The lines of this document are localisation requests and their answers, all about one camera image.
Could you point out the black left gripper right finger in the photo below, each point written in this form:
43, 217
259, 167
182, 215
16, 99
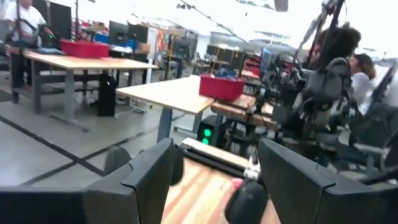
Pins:
311, 199

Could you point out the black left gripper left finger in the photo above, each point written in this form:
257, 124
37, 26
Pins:
124, 202

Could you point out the pink artificial tulip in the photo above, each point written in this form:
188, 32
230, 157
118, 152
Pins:
237, 183

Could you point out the grey office chair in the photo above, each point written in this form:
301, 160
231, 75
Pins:
329, 81
373, 124

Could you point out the black box with green lights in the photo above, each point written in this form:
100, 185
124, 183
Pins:
206, 133

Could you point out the black computer tower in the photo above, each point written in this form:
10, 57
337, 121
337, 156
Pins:
107, 93

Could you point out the wooden table with grey legs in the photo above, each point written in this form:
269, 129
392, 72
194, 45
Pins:
242, 109
93, 62
174, 93

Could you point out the person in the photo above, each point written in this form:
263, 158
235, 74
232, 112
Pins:
26, 15
342, 42
360, 84

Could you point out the red plastic bin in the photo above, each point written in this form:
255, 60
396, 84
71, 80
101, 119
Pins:
220, 88
84, 49

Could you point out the black monitor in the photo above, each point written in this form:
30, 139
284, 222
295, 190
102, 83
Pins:
118, 32
139, 32

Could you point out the metal corner bracket plate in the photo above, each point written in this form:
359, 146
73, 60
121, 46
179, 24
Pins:
253, 166

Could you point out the black table frame rail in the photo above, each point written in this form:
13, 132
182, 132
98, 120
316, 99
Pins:
214, 161

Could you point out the black frame post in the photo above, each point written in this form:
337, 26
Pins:
331, 31

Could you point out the black wall panel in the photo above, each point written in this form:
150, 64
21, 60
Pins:
60, 18

